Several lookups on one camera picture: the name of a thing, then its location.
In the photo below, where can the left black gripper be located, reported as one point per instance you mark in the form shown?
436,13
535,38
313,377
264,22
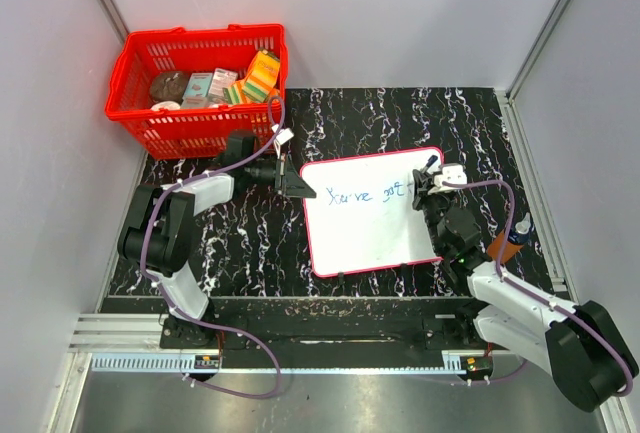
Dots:
286,175

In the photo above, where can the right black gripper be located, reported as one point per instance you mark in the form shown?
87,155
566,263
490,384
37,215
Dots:
424,183

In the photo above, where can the blue capped whiteboard marker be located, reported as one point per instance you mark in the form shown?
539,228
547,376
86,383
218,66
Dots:
430,162

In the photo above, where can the pink framed whiteboard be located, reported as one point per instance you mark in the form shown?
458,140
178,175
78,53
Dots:
361,218

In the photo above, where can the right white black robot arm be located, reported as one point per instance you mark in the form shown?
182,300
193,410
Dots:
578,345

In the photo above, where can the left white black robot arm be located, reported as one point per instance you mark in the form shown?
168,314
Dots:
157,234

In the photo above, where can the green yellow sponge pack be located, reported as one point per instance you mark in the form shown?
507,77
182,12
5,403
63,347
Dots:
236,95

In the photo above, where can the orange spray bottle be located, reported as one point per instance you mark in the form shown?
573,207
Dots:
506,245

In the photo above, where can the red plastic shopping basket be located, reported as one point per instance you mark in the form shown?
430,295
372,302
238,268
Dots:
193,133

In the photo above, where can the orange yellow sponge pack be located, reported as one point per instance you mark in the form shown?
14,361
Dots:
262,73

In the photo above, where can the pink white snack box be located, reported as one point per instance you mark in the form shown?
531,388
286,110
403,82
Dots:
221,80

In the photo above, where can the light blue snack box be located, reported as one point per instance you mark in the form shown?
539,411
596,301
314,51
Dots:
195,95

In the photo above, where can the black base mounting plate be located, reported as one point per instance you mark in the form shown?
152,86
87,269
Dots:
331,333

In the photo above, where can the white round lid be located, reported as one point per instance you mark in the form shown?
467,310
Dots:
166,105

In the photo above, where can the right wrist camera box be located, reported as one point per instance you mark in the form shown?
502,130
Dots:
447,178

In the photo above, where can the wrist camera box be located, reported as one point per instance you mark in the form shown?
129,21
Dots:
447,178
281,137

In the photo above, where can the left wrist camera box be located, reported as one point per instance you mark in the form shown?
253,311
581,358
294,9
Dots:
281,137

